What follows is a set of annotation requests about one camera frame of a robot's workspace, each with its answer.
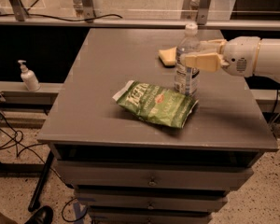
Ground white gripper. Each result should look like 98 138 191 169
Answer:
180 36 260 77

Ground clear plastic water bottle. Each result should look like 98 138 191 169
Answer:
175 22 201 96

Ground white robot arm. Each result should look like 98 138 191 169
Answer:
181 36 280 84

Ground green jalapeno chip bag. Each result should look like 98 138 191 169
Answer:
113 80 198 129

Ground yellow sponge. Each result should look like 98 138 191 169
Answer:
158 47 176 67

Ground grey drawer cabinet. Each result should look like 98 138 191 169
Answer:
38 28 277 224

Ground white pump soap dispenser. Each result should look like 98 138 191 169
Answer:
18 60 40 91

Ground black table leg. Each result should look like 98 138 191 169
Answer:
28 152 54 212

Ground black shoe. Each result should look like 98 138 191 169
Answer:
24 205 53 224

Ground right metal frame post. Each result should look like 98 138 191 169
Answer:
196 0 211 25

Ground metal frame post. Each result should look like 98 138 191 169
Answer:
196 0 211 25
8 0 27 21
81 0 95 22

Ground middle metal frame post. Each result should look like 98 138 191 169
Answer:
81 0 95 22

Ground left metal frame post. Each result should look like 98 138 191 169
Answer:
8 0 27 21

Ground black cable on ledge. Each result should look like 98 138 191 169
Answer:
0 12 123 22

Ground black floor cables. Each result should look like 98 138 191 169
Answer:
0 101 59 175

